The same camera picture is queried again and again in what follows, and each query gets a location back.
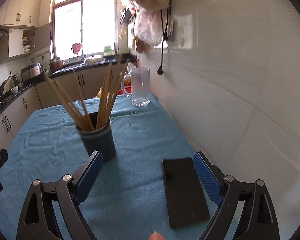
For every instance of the electric kettle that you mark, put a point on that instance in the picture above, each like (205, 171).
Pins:
(15, 81)

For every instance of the kitchen cabinets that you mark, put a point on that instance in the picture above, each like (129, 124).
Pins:
(78, 81)
(21, 18)

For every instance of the chopstick in holder far left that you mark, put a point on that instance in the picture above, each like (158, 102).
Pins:
(60, 88)

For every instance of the silver rice cooker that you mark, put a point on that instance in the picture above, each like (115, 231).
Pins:
(31, 71)

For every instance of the person's left hand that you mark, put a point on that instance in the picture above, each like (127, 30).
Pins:
(156, 236)

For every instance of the chopstick in holder leaning left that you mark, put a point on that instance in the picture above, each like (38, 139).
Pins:
(87, 117)

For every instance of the black smartphone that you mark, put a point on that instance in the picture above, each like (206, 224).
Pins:
(185, 199)

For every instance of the brown clay pot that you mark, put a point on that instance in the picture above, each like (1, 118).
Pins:
(56, 64)

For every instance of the wooden chopstick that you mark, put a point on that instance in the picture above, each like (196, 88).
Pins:
(122, 71)
(111, 93)
(68, 105)

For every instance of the pink hanging plastic bag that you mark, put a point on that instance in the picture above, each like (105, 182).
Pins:
(147, 27)

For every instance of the dark perforated utensil holder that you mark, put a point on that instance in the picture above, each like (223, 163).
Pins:
(100, 140)

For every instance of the kitchen window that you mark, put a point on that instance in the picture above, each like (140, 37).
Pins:
(89, 22)

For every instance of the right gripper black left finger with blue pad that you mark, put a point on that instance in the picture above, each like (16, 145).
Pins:
(38, 219)

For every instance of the yellow plastic bag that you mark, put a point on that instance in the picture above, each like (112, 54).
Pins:
(99, 93)

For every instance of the pink cloth at window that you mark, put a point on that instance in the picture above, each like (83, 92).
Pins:
(76, 47)

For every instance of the upper kitchen cabinets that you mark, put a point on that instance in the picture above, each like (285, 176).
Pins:
(21, 18)

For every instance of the lower kitchen cabinets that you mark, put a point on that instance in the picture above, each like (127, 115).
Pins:
(78, 81)

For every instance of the clear glass mug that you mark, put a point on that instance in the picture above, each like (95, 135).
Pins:
(139, 83)

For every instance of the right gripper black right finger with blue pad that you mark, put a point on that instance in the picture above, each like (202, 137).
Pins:
(258, 219)

